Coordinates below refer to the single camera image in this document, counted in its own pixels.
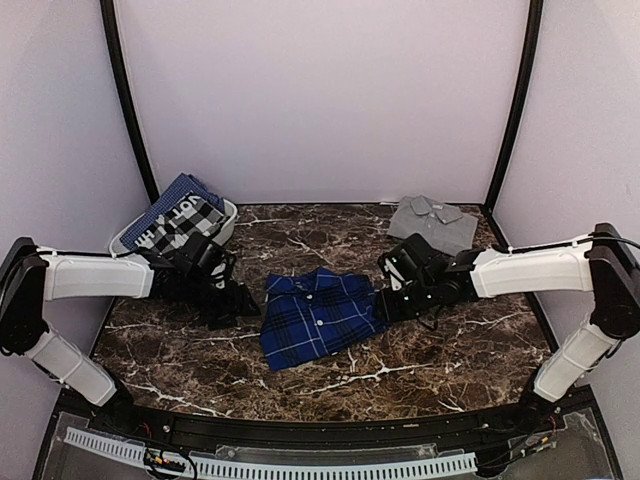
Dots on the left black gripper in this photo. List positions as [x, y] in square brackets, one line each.
[236, 305]

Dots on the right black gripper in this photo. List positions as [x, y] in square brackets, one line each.
[390, 313]

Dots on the grey polo shirt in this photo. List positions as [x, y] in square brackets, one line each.
[445, 227]

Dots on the blue plaid long sleeve shirt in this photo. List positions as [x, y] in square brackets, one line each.
[315, 315]

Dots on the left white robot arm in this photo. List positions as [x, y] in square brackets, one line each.
[32, 276]

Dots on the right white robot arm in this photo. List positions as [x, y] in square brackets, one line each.
[601, 262]

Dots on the black white checked shirt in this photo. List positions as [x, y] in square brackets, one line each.
[171, 230]

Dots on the grey plastic laundry basket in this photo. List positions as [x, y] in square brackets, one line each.
[231, 213]

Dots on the small blue checked shirt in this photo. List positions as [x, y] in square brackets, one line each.
[182, 185]

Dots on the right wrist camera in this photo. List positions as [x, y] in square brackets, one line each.
[413, 260]

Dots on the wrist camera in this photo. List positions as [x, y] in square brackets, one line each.
[201, 258]
[413, 260]

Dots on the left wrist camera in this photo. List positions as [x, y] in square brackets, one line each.
[201, 258]

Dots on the white slotted cable duct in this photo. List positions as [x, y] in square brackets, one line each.
[421, 462]

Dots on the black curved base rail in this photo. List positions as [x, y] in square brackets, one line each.
[485, 432]

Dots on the right black frame post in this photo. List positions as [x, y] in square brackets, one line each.
[525, 69]

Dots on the black frame post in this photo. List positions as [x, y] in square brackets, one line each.
[125, 97]
[525, 69]

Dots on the left black frame post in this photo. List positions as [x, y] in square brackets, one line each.
[125, 97]

